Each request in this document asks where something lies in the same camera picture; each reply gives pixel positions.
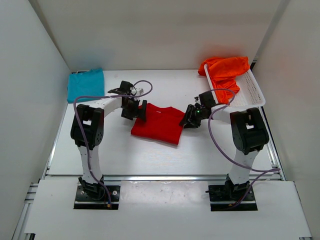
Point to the red t shirt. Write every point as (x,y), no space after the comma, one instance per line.
(162,124)

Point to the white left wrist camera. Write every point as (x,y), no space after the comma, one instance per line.
(137,91)

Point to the teal t shirt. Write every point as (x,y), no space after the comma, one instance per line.
(88,83)

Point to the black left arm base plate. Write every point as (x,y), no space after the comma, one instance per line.
(87,201)

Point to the white wire rack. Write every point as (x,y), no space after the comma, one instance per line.
(250,94)

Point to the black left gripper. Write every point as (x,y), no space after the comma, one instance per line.
(136,110)

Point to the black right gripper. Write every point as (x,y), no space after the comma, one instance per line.
(189,116)

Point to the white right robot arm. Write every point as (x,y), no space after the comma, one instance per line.
(249,135)

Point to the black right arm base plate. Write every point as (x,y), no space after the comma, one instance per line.
(222,199)

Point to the orange t shirt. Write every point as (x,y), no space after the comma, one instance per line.
(223,71)

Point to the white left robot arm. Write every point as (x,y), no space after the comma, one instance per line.
(87,128)

